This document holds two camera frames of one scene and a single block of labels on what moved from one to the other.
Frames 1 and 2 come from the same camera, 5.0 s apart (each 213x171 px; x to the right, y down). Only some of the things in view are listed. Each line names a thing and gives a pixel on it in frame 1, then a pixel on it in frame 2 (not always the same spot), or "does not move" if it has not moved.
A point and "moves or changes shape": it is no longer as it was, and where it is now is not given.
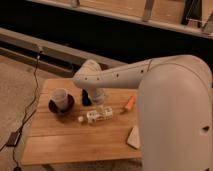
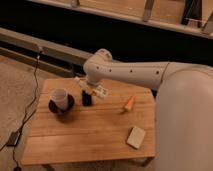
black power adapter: (13, 139) does not move
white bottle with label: (100, 114) moves or changes shape
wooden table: (63, 127) does not move
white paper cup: (61, 98) does not move
